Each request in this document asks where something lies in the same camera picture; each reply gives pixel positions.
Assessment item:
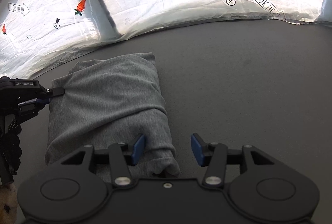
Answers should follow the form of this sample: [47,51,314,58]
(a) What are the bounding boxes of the grey sweatpants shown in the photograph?
[45,52,181,183]

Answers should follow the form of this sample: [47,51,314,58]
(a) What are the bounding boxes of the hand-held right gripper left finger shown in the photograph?
[61,133,146,187]

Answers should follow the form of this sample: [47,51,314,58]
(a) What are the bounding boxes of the person's left forearm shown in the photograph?
[0,182,19,224]

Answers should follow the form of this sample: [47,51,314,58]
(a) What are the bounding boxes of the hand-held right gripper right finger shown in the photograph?
[191,133,276,187]

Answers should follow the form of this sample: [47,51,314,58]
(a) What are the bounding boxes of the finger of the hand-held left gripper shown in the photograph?
[45,87,65,97]
[26,98,51,108]

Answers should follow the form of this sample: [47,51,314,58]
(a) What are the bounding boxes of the person's left hand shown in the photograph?
[0,120,23,176]

